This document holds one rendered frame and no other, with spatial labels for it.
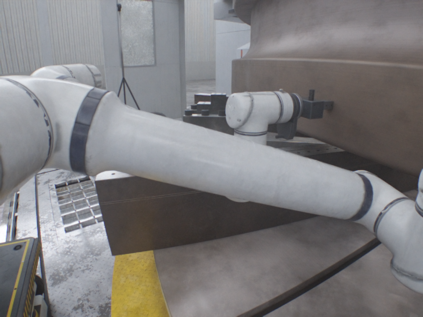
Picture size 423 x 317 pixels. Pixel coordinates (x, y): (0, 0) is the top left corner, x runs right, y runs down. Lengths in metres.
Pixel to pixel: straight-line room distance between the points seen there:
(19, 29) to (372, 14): 14.00
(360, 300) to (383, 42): 0.89
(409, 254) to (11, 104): 0.50
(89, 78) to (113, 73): 3.10
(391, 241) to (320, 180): 0.15
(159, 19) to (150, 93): 1.17
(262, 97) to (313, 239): 0.85
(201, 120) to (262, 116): 1.42
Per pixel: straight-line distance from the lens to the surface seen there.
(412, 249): 0.42
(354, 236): 1.39
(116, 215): 1.06
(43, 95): 0.31
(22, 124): 0.26
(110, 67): 3.91
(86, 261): 1.69
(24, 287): 1.20
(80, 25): 14.47
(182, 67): 4.44
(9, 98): 0.27
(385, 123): 0.75
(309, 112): 0.69
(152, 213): 1.06
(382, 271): 1.25
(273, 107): 0.63
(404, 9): 0.91
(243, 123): 0.59
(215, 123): 2.00
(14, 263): 1.34
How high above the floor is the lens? 1.09
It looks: 22 degrees down
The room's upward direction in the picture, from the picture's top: straight up
